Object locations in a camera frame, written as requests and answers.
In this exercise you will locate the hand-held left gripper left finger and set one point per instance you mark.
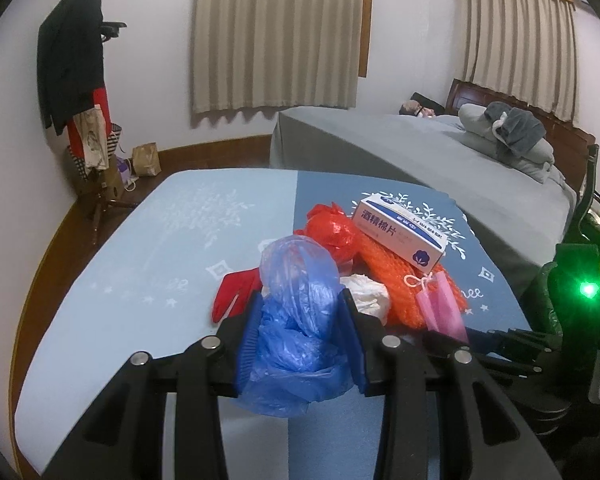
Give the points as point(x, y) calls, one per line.
point(247, 342)

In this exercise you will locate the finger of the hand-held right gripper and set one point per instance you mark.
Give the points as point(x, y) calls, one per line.
point(522, 341)
point(515, 361)

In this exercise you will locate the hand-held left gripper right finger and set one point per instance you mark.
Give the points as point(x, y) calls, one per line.
point(354, 342)

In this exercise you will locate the blue plastic bag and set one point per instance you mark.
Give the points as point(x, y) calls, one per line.
point(292, 350)

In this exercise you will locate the white tissue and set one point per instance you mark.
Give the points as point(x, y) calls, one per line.
point(367, 295)

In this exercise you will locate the orange foam net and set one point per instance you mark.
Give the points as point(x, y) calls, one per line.
point(385, 272)

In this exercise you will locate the red plastic bag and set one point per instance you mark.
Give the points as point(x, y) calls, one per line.
point(330, 232)

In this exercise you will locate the red paper packet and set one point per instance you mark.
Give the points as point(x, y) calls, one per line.
point(230, 292)

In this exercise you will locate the pink face mask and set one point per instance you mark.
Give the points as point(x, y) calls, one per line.
point(437, 305)

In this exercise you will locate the white and blue cardboard box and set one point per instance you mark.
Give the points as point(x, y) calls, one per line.
point(395, 235)

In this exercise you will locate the blue printed tablecloth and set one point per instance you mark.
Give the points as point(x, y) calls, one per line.
point(155, 260)

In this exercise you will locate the black chair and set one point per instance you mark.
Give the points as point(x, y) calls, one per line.
point(587, 200)

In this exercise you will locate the grey pillow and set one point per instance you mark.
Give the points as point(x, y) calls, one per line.
point(537, 167)
point(475, 125)

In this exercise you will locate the bed with grey sheet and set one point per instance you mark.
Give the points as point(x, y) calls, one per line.
point(380, 145)

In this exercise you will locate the wooden headboard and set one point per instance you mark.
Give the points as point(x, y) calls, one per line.
point(567, 145)

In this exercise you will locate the wooden coat rack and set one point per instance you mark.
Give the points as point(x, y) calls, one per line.
point(102, 200)

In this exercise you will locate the brown paper bag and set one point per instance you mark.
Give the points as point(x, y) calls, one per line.
point(146, 160)

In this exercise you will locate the purple item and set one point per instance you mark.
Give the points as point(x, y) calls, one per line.
point(126, 170)

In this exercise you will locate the dark grey cloth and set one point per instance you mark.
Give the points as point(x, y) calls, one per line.
point(522, 127)

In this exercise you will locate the striped bag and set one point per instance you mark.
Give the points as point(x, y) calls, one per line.
point(115, 142)

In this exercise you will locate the plush toy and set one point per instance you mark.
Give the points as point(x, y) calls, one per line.
point(412, 109)

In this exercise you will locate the black cushion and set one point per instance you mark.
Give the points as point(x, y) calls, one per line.
point(427, 98)

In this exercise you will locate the beige tote bag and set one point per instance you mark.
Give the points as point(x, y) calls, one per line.
point(92, 140)

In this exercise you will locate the narrow beige curtain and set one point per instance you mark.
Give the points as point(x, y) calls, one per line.
point(520, 50)

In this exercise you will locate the wide beige curtain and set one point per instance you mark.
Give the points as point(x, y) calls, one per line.
point(280, 35)

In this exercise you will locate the black coat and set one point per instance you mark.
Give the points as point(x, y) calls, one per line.
point(67, 60)

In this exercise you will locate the wooden window frame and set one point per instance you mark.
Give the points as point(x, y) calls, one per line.
point(365, 20)

